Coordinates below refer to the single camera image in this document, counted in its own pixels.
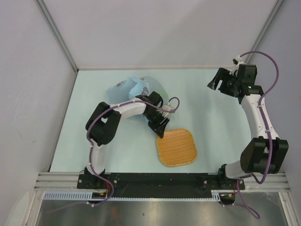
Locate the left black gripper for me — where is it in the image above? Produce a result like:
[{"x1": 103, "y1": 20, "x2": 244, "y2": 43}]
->
[{"x1": 143, "y1": 110, "x2": 169, "y2": 138}]

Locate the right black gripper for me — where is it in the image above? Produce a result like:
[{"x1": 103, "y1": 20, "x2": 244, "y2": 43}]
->
[{"x1": 207, "y1": 68, "x2": 241, "y2": 97}]

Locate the woven bamboo tray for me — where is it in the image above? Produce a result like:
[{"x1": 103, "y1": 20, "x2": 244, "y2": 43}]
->
[{"x1": 156, "y1": 129, "x2": 198, "y2": 167}]

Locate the light blue plastic bag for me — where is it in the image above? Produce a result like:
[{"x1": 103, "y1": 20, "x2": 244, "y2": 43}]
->
[{"x1": 105, "y1": 76, "x2": 169, "y2": 107}]

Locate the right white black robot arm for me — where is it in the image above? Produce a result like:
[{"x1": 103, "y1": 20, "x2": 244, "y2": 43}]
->
[{"x1": 207, "y1": 64, "x2": 289, "y2": 189}]

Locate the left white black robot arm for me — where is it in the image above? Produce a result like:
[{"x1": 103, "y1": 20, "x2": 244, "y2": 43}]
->
[{"x1": 86, "y1": 91, "x2": 177, "y2": 188}]

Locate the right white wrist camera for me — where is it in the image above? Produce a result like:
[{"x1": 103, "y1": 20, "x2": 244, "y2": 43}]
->
[{"x1": 230, "y1": 55, "x2": 245, "y2": 76}]

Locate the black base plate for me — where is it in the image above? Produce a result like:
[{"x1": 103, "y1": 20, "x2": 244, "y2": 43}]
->
[{"x1": 77, "y1": 170, "x2": 245, "y2": 199}]

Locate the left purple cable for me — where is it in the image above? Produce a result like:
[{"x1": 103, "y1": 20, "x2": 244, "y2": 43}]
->
[{"x1": 86, "y1": 96, "x2": 182, "y2": 214}]

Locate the white slotted cable duct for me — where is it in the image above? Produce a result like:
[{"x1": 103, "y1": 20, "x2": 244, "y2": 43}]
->
[{"x1": 44, "y1": 191, "x2": 107, "y2": 201}]

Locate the aluminium frame rail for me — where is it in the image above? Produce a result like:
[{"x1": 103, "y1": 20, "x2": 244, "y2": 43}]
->
[{"x1": 34, "y1": 172, "x2": 291, "y2": 192}]

